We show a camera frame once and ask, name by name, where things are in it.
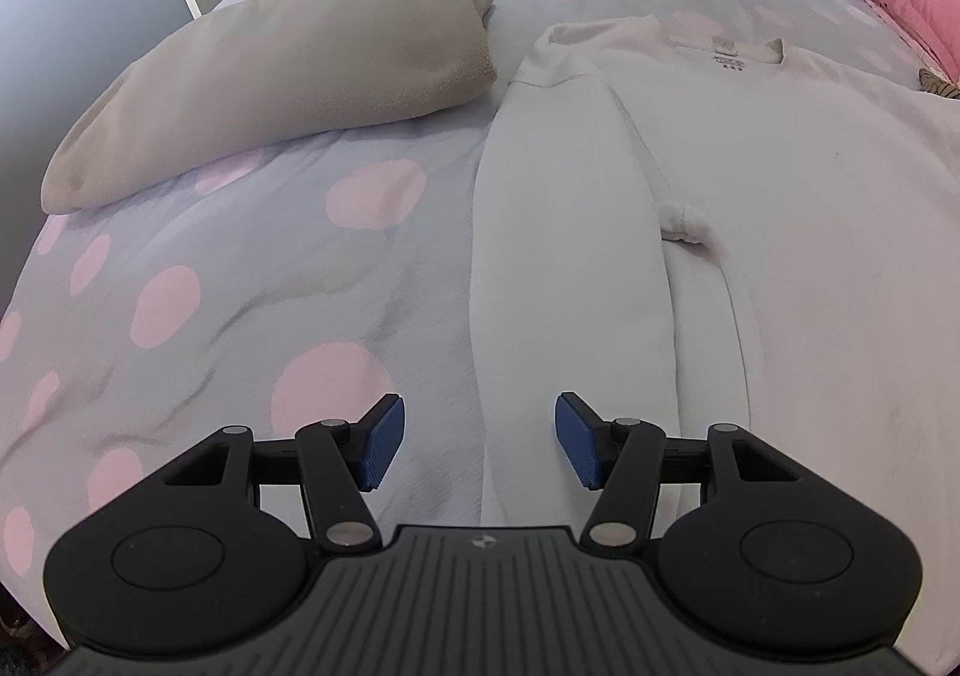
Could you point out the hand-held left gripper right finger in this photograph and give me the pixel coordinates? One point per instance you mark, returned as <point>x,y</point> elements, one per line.
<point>577,440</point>

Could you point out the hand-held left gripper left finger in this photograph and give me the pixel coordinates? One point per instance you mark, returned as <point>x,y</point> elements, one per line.
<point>382,440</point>

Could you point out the white sweatshirt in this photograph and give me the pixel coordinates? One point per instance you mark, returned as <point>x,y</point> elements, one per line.
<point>787,233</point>

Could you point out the grey pink dotted bedspread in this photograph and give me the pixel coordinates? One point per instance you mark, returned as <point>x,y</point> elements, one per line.
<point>300,271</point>

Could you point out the folded beige fleece garment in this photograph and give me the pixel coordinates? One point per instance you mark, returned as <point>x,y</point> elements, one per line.
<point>300,60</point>

